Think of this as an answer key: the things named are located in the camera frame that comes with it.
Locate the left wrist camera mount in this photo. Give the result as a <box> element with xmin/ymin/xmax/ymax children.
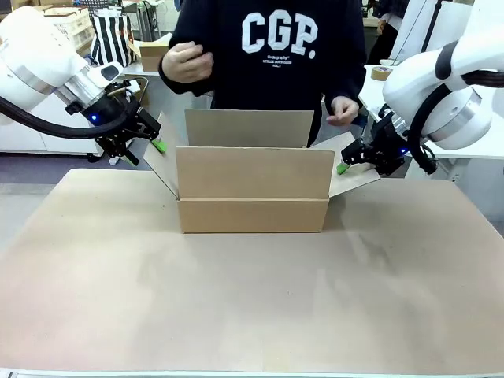
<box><xmin>112</xmin><ymin>77</ymin><xmax>144</xmax><ymax>98</ymax></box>

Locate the brown tape roll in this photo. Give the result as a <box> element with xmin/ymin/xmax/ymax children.
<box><xmin>370</xmin><ymin>65</ymin><xmax>393</xmax><ymax>82</ymax></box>

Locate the small open cardboard box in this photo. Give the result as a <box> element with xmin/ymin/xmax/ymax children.
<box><xmin>138</xmin><ymin>40</ymin><xmax>171</xmax><ymax>73</ymax></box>

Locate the person in navy clothes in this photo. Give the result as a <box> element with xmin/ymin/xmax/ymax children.
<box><xmin>158</xmin><ymin>0</ymin><xmax>368</xmax><ymax>149</ymax></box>

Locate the closed brown carton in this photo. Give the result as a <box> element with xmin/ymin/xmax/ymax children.
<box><xmin>135</xmin><ymin>76</ymin><xmax>151</xmax><ymax>106</ymax></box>

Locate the white plastic basket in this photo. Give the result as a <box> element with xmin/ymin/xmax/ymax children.
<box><xmin>42</xmin><ymin>6</ymin><xmax>93</xmax><ymax>53</ymax></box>

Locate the white board panel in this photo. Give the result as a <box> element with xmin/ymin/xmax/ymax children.
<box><xmin>388</xmin><ymin>0</ymin><xmax>473</xmax><ymax>66</ymax></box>

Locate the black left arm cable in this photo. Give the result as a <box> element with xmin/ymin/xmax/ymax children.
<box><xmin>0</xmin><ymin>95</ymin><xmax>132</xmax><ymax>139</ymax></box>

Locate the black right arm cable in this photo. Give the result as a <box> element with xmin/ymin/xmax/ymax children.
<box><xmin>406</xmin><ymin>69</ymin><xmax>504</xmax><ymax>176</ymax></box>

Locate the person in dark jacket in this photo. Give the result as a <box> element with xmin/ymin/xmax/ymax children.
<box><xmin>369</xmin><ymin>0</ymin><xmax>409</xmax><ymax>66</ymax></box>

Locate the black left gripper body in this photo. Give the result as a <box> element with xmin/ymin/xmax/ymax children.
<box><xmin>80</xmin><ymin>87</ymin><xmax>146</xmax><ymax>139</ymax></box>

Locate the person's left forearm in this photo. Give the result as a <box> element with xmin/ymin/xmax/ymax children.
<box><xmin>322</xmin><ymin>46</ymin><xmax>368</xmax><ymax>115</ymax></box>

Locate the person's right forearm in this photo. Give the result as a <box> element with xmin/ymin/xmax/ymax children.
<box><xmin>158</xmin><ymin>58</ymin><xmax>216</xmax><ymax>97</ymax></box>

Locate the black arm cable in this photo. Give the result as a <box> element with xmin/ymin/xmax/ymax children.
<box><xmin>0</xmin><ymin>95</ymin><xmax>132</xmax><ymax>139</ymax></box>
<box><xmin>406</xmin><ymin>69</ymin><xmax>504</xmax><ymax>176</ymax></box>

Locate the large brown cardboard box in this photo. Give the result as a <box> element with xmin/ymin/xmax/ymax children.
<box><xmin>142</xmin><ymin>109</ymin><xmax>382</xmax><ymax>234</ymax></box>

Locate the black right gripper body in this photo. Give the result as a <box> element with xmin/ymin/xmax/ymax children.
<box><xmin>363</xmin><ymin>113</ymin><xmax>407</xmax><ymax>176</ymax></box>

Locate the person's left hand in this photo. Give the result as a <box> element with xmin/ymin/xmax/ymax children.
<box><xmin>326</xmin><ymin>95</ymin><xmax>361</xmax><ymax>128</ymax></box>

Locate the black stand pole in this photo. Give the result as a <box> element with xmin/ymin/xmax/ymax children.
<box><xmin>422</xmin><ymin>0</ymin><xmax>443</xmax><ymax>53</ymax></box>

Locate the white cabinet wooden top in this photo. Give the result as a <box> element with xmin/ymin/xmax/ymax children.
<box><xmin>0</xmin><ymin>92</ymin><xmax>102</xmax><ymax>156</ymax></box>

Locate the person's right hand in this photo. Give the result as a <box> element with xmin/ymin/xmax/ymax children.
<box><xmin>162</xmin><ymin>40</ymin><xmax>216</xmax><ymax>84</ymax></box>

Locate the black white striped bag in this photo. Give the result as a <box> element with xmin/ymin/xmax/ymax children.
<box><xmin>90</xmin><ymin>8</ymin><xmax>137</xmax><ymax>69</ymax></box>

